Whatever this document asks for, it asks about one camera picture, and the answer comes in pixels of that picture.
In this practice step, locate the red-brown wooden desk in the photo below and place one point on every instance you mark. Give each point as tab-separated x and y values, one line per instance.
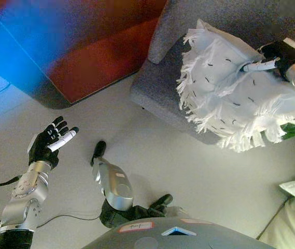
98	59

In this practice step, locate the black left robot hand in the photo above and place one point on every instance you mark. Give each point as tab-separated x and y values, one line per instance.
43	147

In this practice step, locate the grey robot torso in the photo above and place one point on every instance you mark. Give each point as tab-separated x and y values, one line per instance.
178	237

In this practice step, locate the silver robot leg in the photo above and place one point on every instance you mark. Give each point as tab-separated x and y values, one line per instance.
116	186
162	201

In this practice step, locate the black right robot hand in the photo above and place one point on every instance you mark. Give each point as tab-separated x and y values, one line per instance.
284	54

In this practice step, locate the beige bed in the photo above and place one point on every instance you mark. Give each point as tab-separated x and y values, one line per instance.
289	228

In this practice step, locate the silver right robot leg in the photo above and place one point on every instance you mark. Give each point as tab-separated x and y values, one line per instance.
162	201

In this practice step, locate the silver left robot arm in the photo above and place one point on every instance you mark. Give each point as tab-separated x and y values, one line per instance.
22	205

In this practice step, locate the grey fabric armchair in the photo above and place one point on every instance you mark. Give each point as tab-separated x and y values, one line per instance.
162	96

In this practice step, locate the green potted plant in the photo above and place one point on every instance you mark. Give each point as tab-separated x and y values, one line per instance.
293	131

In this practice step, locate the white fringed pillow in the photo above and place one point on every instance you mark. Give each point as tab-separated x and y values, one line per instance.
227	98

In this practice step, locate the silver left robot leg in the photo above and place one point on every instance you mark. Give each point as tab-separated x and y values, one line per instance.
116	186

